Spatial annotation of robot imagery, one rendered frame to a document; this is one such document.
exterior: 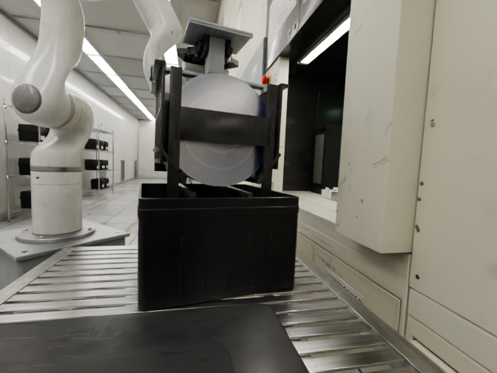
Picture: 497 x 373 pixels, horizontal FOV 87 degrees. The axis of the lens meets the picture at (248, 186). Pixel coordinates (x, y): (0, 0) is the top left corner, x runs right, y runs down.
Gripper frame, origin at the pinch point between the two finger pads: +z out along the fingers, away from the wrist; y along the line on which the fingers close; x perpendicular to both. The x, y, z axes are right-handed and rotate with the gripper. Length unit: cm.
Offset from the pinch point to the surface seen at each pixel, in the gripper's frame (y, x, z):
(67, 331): 18, -36, 32
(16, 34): 195, 159, -478
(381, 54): -18.0, -6.2, 24.8
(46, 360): 19, -36, 35
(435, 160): -22.1, -21.1, 31.2
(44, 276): 30, -46, -5
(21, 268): 38, -49, -19
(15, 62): 196, 115, -472
